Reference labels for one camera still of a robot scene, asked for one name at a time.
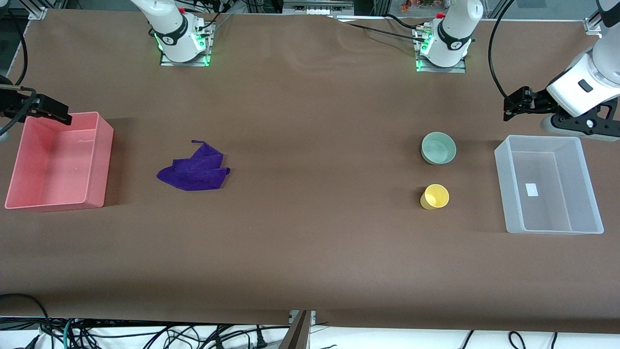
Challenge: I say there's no grey background device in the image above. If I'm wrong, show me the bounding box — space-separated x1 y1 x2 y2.
283 0 355 16

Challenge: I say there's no black looped floor cable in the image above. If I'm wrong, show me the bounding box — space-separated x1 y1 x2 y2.
0 293 51 340

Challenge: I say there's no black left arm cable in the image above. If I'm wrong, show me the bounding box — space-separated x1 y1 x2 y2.
488 0 517 100

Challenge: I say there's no clear plastic bin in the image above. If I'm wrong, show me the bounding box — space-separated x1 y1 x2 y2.
494 135 605 235

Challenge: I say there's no pink plastic bin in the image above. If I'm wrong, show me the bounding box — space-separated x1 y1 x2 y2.
5 111 114 212

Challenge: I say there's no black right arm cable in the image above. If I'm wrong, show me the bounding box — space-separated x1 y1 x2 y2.
0 0 38 137

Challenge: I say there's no purple cloth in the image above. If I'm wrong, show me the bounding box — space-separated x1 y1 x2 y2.
156 140 231 191

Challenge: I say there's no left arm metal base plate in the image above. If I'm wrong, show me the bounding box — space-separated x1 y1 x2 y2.
415 27 467 74

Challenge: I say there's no grey table leg beam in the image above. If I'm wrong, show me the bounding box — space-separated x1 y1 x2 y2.
278 310 311 349

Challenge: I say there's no long black table cable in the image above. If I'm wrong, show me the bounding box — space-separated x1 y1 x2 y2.
328 16 419 42

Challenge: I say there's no green bowl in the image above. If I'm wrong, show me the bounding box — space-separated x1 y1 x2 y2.
420 132 457 165

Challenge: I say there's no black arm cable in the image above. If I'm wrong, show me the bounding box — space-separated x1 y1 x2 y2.
488 0 517 100
0 0 38 137

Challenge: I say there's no black plug with cable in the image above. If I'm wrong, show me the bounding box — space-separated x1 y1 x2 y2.
232 326 268 349

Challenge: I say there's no yellow cup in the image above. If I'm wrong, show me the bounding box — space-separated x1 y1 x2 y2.
419 184 450 210

